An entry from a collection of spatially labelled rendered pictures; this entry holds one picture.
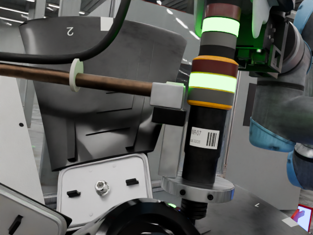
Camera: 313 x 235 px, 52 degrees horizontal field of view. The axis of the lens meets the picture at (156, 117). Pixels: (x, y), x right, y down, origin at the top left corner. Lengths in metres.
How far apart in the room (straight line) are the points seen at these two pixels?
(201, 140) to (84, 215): 0.13
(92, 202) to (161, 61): 0.20
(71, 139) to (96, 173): 0.05
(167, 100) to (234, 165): 3.99
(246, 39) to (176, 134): 0.15
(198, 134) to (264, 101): 0.27
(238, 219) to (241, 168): 3.89
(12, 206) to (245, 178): 4.26
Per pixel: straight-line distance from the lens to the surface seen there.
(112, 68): 0.39
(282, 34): 0.41
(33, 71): 0.35
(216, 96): 0.29
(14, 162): 0.54
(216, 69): 0.29
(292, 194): 5.14
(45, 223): 0.24
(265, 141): 0.54
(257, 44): 0.37
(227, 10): 0.31
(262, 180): 4.66
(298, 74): 0.56
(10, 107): 0.60
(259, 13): 0.33
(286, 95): 0.54
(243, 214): 0.49
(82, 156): 0.33
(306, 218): 0.65
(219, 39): 0.30
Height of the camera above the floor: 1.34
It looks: 3 degrees down
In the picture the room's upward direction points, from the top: 8 degrees clockwise
